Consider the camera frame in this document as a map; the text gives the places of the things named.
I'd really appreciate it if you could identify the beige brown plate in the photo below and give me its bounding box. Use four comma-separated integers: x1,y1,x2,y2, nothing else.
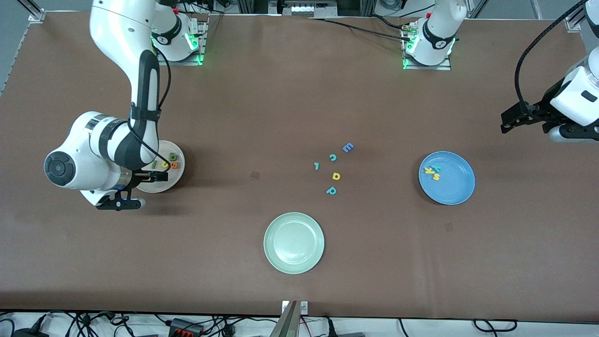
136,140,186,193

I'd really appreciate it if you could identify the blue plate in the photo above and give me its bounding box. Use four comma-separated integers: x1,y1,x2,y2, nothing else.
418,151,476,205

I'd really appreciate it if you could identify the black box with orange connectors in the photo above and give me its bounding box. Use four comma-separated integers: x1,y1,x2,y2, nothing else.
169,318,205,337

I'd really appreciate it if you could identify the pale green plate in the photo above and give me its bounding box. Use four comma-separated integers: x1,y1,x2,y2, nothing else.
263,212,325,275

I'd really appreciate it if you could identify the brown table cover sheet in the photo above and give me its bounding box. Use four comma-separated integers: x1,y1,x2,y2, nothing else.
0,10,599,323

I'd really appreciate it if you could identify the grey aluminium bar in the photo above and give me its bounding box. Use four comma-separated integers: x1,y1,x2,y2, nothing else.
269,301,299,337

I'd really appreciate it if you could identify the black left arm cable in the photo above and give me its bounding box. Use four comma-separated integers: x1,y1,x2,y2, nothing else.
514,0,589,113

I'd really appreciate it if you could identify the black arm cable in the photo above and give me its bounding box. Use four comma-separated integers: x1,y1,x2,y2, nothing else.
514,0,589,113
127,44,172,174

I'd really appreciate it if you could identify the aluminium extrusion rail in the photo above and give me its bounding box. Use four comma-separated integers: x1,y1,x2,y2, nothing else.
16,0,45,20
568,0,599,29

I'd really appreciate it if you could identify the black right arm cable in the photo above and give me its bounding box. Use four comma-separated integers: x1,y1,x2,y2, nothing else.
127,44,172,174

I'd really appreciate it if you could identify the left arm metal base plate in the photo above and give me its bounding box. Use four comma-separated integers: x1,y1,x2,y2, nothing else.
402,21,453,71

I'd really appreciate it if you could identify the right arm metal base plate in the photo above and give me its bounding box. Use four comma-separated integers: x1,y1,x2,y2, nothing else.
155,19,209,66

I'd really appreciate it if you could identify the short black table cable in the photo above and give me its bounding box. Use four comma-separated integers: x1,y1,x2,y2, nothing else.
370,14,410,30

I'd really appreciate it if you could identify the long black table cable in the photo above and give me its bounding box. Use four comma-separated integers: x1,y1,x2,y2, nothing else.
310,17,412,42

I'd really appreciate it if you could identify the white metal bracket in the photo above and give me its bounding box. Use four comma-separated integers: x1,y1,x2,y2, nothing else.
282,300,309,315

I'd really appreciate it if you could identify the black looped cable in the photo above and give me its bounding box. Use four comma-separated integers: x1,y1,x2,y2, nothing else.
472,319,518,333

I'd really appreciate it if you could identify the aluminium frame with silver device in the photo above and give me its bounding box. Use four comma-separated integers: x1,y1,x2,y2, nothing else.
236,0,375,17

